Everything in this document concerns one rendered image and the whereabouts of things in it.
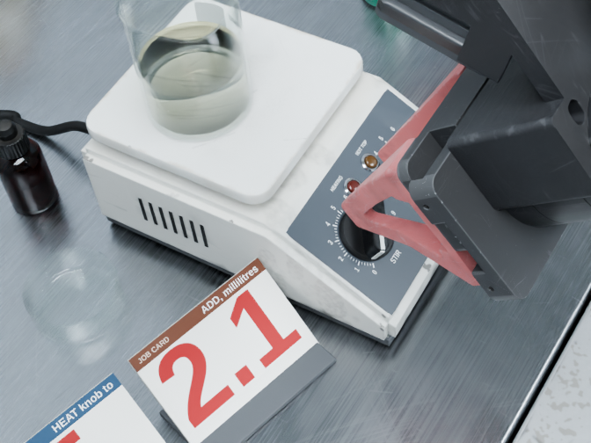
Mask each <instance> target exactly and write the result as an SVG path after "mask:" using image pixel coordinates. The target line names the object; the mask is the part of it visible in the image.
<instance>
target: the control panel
mask: <svg viewBox="0 0 591 443"><path fill-rule="evenodd" d="M415 112H416V111H414V110H413V109H412V108H411V107H410V106H409V105H408V104H406V103H405V102H404V101H403V100H401V99H400V98H399V97H397V96H396V95H395V94H394V93H392V92H391V91H389V90H388V89H387V90H386V91H385V92H384V93H383V95H382V96H381V97H380V98H379V100H378V101H377V103H376V105H375V106H374V107H373V109H372V110H371V112H370V113H369V114H368V116H367V118H366V119H365V120H364V121H363V122H362V124H361V126H360V127H359V128H358V130H357V131H356V133H355V134H354V136H353V137H352V139H351V140H350V142H349V143H348V144H347V145H346V147H345V148H344V150H343V151H342V152H341V154H340V155H339V157H338V158H337V160H336V161H335V163H334V164H333V166H332V167H331V169H330V170H329V171H328V172H327V173H326V175H325V177H324V178H323V180H322V181H321V182H320V184H319V185H318V187H317V188H316V190H315V191H314V193H313V194H312V195H311V196H310V198H309V199H308V201H307V202H306V203H305V205H304V206H303V208H302V210H301V211H300V212H299V214H298V215H297V217H296V218H295V219H294V220H293V222H292V223H291V225H290V226H289V227H288V230H287V232H286V233H287V234H288V235H289V236H290V237H291V238H292V239H293V240H295V241H296V242H297V243H299V244H300V245H301V246H302V247H303V248H304V249H305V250H307V251H308V252H310V253H311V254H312V255H313V256H315V257H316V258H317V259H319V260H320V261H321V262H323V263H324V264H325V265H327V266H328V267H329V268H331V269H332V270H333V271H334V272H336V273H337V274H338V275H339V276H340V277H341V278H343V279H344V280H346V281H347V282H348V283H349V284H351V285H352V286H353V287H355V288H356V289H357V290H359V291H360V292H361V293H363V294H364V295H365V296H367V297H368V298H369V299H370V300H371V301H372V302H374V303H375V304H376V305H378V306H379V307H380V308H381V309H383V310H384V311H386V312H387V313H390V314H391V315H392V314H393V313H394V312H395V311H396V309H397V307H398V305H399V303H400V302H401V301H402V299H403V298H404V296H405V294H406V292H407V291H408V289H409V287H410V286H411V284H412V283H413V281H414V279H415V278H416V276H417V274H418V273H419V271H420V269H421V267H422V266H423V265H424V263H425V262H426V260H427V257H426V256H425V255H423V254H421V253H420V252H418V251H416V250H415V249H414V248H412V247H410V246H408V245H405V244H403V243H400V242H397V241H394V244H393V246H392V248H391V250H390V252H389V253H388V254H387V255H386V256H385V257H383V258H381V259H379V260H377V261H363V260H360V259H358V258H356V257H354V256H353V255H352V254H350V253H349V252H348V251H347V249H346V248H345V247H344V245H343V243H342V242H341V240H340V237H339V222H340V219H341V217H342V216H343V214H344V213H345V211H344V210H343V209H342V206H341V204H342V202H343V201H344V200H345V199H346V198H347V197H348V196H349V195H350V194H351V192H349V191H348V189H347V183H348V182H349V181H351V180H355V181H357V182H358V183H359V184H361V183H362V182H363V181H364V180H365V179H367V178H368V177H369V176H370V175H371V174H372V173H373V172H374V171H375V170H376V169H377V168H378V167H379V166H380V165H381V164H383V161H382V160H381V158H380V157H379V156H378V152H379V150H380V149H381V148H382V147H383V146H384V145H385V143H386V142H387V141H388V140H389V139H390V138H391V137H392V136H393V135H394V134H395V133H396V132H397V131H398V130H399V129H400V128H401V127H402V126H403V125H404V124H405V123H406V122H407V121H408V120H409V119H410V118H411V116H412V115H413V114H414V113H415ZM366 156H374V157H375V158H376V160H377V166H376V167H375V168H374V169H370V168H369V167H367V166H366V164H365V163H364V158H365V157H366ZM383 202H384V209H385V214H387V215H391V216H395V217H398V218H403V219H406V220H410V221H414V222H420V223H424V221H423V220H422V219H421V218H420V216H419V215H418V214H417V212H416V211H415V210H414V209H413V208H412V206H411V205H410V203H407V202H404V201H402V200H396V199H395V198H393V197H392V196H391V197H389V198H388V199H386V200H384V201H383ZM424 224H425V223H424Z"/></svg>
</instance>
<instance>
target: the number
mask: <svg viewBox="0 0 591 443"><path fill-rule="evenodd" d="M50 443H159V442H158V440H157V439H156V438H155V436H154V435H153V434H152V432H151V431H150V429H149V428H148V427H147V425H146V424H144V422H143V421H142V419H141V418H140V417H139V415H138V414H137V413H136V411H135V410H134V408H133V407H132V406H131V404H130V403H129V402H128V400H127V399H126V397H125V396H124V395H123V394H122V393H121V392H120V390H119V389H116V390H115V391H114V392H113V393H112V394H110V395H109V396H108V397H106V398H105V399H104V400H103V401H101V402H100V403H99V404H97V405H96V406H95V407H94V408H92V409H91V410H90V411H89V412H87V413H86V414H85V415H84V416H82V417H81V418H80V419H78V420H77V421H76V422H75V423H74V424H73V425H72V426H70V427H69V428H68V429H67V430H65V431H64V432H63V433H61V434H60V435H59V436H58V437H57V438H55V439H54V440H53V441H51V442H50Z"/></svg>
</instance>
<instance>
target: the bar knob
mask: <svg viewBox="0 0 591 443"><path fill-rule="evenodd" d="M372 208H373V209H374V210H375V211H376V212H377V213H381V214H385V209H384V202H383V201H381V202H379V203H377V204H376V205H374V206H373V207H372ZM339 237H340V240H341V242H342V243H343V245H344V247H345V248H346V249H347V251H348V252H349V253H350V254H352V255H353V256H354V257H356V258H358V259H360V260H363V261H377V260H379V259H381V258H383V257H385V256H386V255H387V254H388V253H389V252H390V250H391V248H392V246H393V244H394V240H392V239H389V238H387V237H385V236H380V235H378V234H376V233H373V232H371V231H368V230H366V229H362V228H359V227H358V226H356V225H355V223H354V222H353V221H352V220H351V218H350V217H349V216H348V215H347V213H344V214H343V216H342V217H341V219H340V222H339Z"/></svg>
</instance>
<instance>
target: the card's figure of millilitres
mask: <svg viewBox="0 0 591 443"><path fill-rule="evenodd" d="M307 337H308V335H307V333H306V332H305V330H304V329H303V327H302V326H301V325H300V324H299V323H298V321H297V320H296V318H295V317H294V315H293V314H292V313H291V311H290V310H289V308H288V307H287V305H286V304H285V302H284V301H283V300H282V298H281V297H280V296H279V295H278V293H277V292H276V291H275V289H274V287H273V286H272V285H271V283H270V282H269V280H268V279H267V278H266V276H265V274H264V273H261V274H259V275H258V276H257V277H256V278H254V279H253V280H252V281H250V282H249V283H248V284H247V285H245V286H244V287H243V288H242V289H240V290H239V291H238V292H237V293H235V294H234V295H233V296H231V297H230V298H229V299H228V300H227V301H226V302H225V303H223V304H222V305H221V306H220V307H218V308H217V309H216V310H214V311H213V312H212V313H211V314H210V315H208V316H207V317H206V318H204V319H203V320H202V321H201V322H199V323H198V324H197V325H195V326H194V327H193V328H192V329H191V330H190V331H189V332H187V333H186V334H185V335H184V336H182V337H181V338H180V339H179V340H177V341H176V342H175V343H174V344H172V345H171V346H170V347H168V348H167V349H166V350H165V351H163V352H162V353H161V354H159V355H158V356H157V357H156V358H154V359H153V360H152V361H151V362H150V363H149V364H148V365H147V366H145V367H144V368H143V369H142V371H143V372H144V373H145V374H146V375H147V377H148V378H149V379H150V381H151V382H152V384H153V385H154V386H155V388H156V389H157V391H158V392H159V393H160V395H161V396H162V397H163V399H164V400H165V401H166V402H167V403H168V405H169V406H170V407H171V409H172V410H173V412H174V413H175V414H176V416H177V417H178V419H179V420H180V422H181V423H182V424H183V426H184V427H185V428H186V429H187V430H188V432H189V433H190V434H191V436H193V435H194V434H195V433H196V432H198V431H199V430H200V429H201V428H202V427H203V426H204V425H205V424H206V423H207V422H209V421H210V420H211V419H212V418H213V417H215V416H216V415H217V414H218V413H219V412H220V411H222V410H223V409H224V408H225V407H226V406H228V405H229V404H230V403H231V402H233V401H234V400H235V399H236V398H237V397H238V396H240V395H241V394H242V393H243V392H244V391H246V390H247V389H248V388H249V387H250V386H251V385H252V384H253V383H254V382H255V381H257V380H258V379H259V378H260V377H261V376H263V375H264V374H265V373H266V372H267V371H269V370H270V369H271V368H272V367H273V366H275V365H276V364H277V363H278V362H279V361H280V360H282V359H283V358H284V357H285V356H287V355H288V354H289V353H290V352H291V351H293V350H294V349H295V348H296V347H297V346H298V345H300V344H301V343H302V342H303V341H304V340H305V339H306V338H307Z"/></svg>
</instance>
